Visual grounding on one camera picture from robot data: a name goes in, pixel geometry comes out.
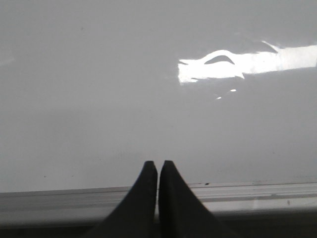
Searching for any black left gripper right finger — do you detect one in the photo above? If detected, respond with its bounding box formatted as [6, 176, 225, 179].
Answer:
[158, 161, 239, 238]

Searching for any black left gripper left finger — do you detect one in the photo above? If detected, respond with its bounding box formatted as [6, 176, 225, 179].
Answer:
[83, 161, 158, 238]

